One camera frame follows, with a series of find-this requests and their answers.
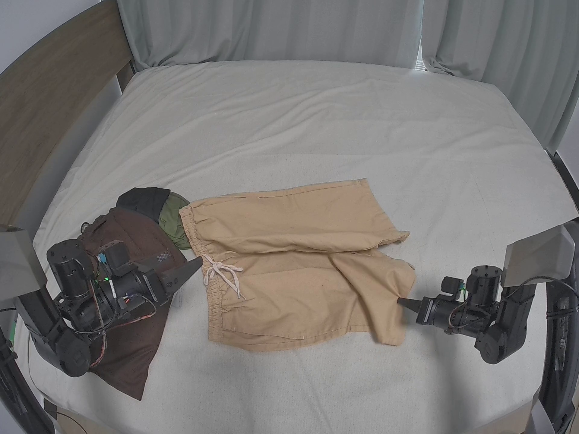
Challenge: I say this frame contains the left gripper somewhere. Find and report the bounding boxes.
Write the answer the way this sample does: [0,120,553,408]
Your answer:
[111,266,172,317]

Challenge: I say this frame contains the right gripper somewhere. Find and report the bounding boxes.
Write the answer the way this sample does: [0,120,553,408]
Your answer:
[416,297,453,327]

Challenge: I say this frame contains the tan shorts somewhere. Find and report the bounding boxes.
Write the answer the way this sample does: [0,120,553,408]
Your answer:
[179,178,417,347]

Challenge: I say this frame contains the bed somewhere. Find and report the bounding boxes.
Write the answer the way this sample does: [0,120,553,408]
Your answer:
[0,0,579,434]

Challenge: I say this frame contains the brown garment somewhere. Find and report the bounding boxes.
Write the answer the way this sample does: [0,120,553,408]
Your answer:
[72,208,191,401]

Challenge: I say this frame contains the olive green garment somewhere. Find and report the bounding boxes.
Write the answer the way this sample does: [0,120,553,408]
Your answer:
[158,192,191,251]

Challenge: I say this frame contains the black garment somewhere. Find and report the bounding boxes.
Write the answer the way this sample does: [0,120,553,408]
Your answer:
[117,188,172,225]

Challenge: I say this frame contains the window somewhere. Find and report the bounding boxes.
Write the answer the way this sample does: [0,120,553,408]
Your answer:
[414,34,428,75]

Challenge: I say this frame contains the pale green curtain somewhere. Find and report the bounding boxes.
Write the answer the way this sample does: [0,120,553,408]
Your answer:
[110,0,428,73]
[420,0,579,153]

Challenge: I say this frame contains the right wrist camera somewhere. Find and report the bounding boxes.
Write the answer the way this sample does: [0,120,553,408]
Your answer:
[441,276,465,301]

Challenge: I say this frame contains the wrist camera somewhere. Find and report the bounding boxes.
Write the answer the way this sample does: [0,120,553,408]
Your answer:
[441,276,465,301]
[97,240,136,277]

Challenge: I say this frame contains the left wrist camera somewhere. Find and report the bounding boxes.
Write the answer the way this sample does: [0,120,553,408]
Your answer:
[97,240,136,277]

